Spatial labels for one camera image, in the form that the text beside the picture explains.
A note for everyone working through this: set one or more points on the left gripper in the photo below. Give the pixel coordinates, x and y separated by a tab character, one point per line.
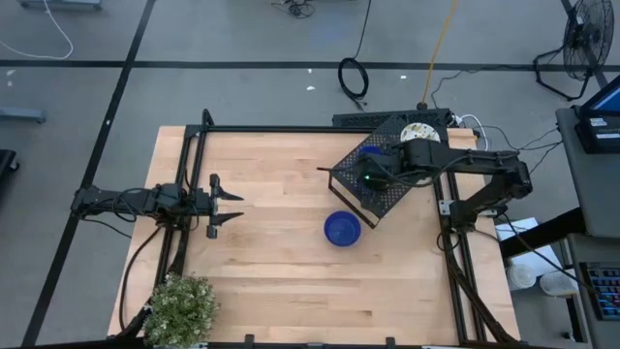
213	206

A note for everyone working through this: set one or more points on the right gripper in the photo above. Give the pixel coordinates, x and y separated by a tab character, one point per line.
382	169

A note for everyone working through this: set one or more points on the yellow pear-pattern ceramic bowl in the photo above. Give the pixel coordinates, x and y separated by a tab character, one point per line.
419	132

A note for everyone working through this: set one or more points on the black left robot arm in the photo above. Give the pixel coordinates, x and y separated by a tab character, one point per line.
145	199

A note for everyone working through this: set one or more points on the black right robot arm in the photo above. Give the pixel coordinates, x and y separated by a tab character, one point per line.
484	160

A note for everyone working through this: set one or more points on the black perforated metal riser shelf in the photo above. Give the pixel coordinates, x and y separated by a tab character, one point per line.
353	165

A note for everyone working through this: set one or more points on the black perforated metal box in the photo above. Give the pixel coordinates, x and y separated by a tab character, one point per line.
358	118

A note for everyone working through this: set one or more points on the green artificial potted plant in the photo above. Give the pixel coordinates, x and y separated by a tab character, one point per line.
179	310

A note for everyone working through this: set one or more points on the black metal beam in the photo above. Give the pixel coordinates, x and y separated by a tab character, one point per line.
542	232

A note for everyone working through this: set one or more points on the white paper sheet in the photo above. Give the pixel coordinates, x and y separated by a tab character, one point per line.
533	257

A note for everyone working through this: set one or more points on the white round container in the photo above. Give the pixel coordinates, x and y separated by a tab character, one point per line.
520	276
557	283

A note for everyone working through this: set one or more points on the grey side desk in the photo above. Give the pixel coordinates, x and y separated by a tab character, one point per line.
596	194

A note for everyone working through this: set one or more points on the grey metal floor base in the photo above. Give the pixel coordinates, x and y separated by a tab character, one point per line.
21	115
58	4

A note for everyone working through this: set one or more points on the laptop with blue screen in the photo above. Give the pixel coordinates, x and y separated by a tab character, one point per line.
608	102

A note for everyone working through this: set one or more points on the black floor fan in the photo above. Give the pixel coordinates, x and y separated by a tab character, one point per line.
588	39

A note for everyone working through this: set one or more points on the keyboard with coloured keys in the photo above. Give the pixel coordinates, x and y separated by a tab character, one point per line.
605	291

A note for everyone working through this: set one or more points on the black aluminium table frame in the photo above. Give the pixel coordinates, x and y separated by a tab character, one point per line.
271	129

